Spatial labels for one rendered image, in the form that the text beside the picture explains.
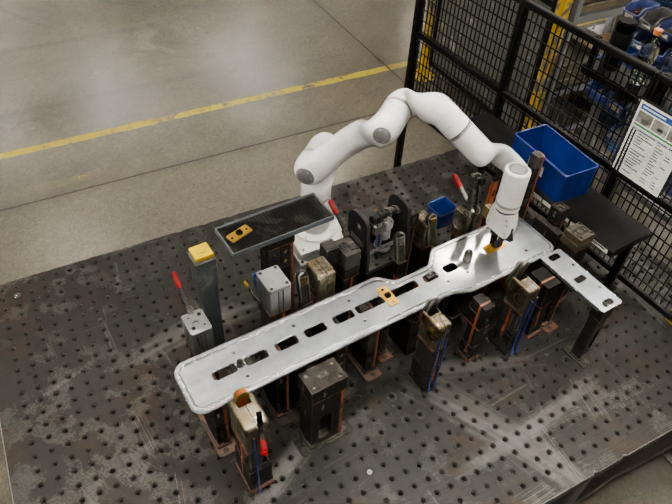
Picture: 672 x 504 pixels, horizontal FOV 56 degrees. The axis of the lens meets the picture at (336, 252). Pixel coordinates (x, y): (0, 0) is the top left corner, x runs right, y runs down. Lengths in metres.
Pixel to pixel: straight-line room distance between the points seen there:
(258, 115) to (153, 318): 2.55
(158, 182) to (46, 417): 2.18
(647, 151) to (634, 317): 0.65
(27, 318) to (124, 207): 1.58
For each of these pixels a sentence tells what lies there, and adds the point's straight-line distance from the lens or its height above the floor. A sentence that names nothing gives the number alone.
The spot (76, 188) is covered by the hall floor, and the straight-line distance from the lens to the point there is 4.22.
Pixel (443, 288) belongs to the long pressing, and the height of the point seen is 1.00.
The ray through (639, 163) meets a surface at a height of 1.23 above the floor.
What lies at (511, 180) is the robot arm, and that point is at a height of 1.33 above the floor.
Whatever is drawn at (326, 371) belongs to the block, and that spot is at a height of 1.03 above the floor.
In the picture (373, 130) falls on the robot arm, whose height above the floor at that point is 1.42.
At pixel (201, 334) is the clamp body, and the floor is 1.05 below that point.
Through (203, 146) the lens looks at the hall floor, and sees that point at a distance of 4.40.
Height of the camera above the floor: 2.55
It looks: 45 degrees down
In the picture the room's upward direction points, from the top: 4 degrees clockwise
